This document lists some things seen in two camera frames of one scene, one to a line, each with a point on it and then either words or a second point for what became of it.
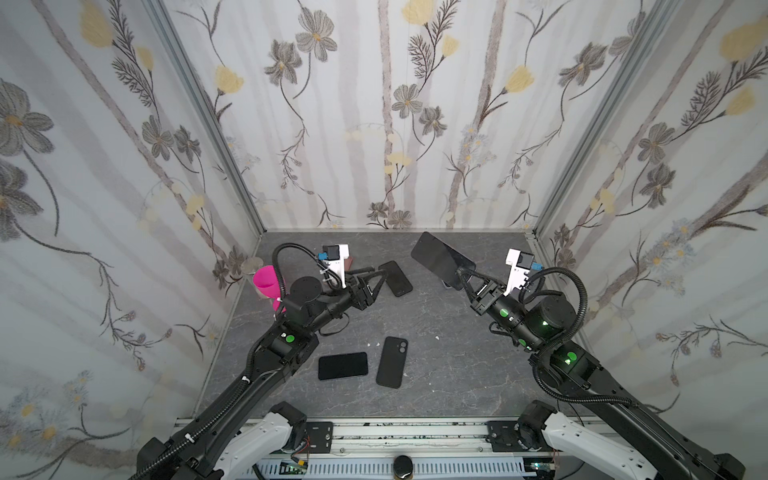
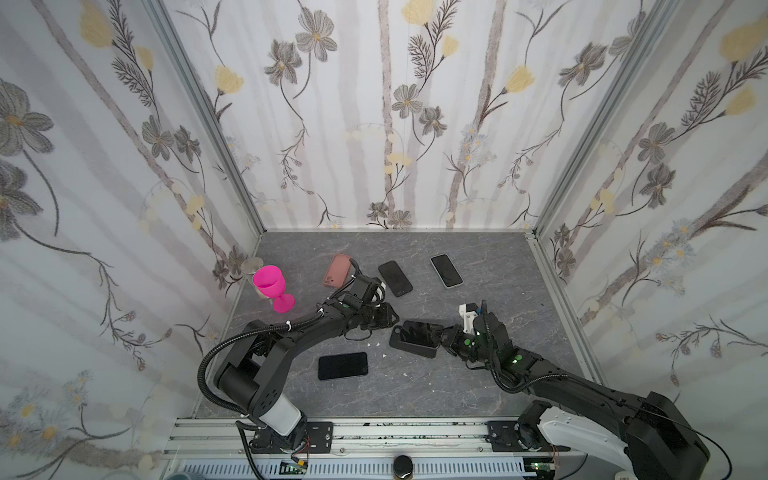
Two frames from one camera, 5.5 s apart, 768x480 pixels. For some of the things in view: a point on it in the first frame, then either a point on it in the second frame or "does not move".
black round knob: (403, 466) does not move
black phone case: (392, 361) -> (418, 338)
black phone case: (396, 279) does not move
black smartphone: (343, 365) does not move
